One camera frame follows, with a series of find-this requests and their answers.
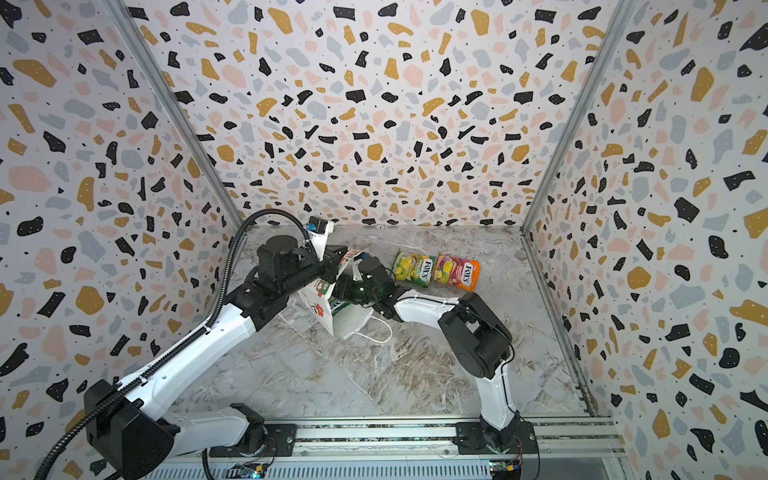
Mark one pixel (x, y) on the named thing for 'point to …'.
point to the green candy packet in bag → (322, 286)
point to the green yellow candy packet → (415, 268)
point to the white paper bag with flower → (342, 320)
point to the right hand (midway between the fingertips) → (321, 283)
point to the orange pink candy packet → (460, 273)
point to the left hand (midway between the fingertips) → (345, 243)
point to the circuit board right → (503, 469)
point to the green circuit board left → (246, 470)
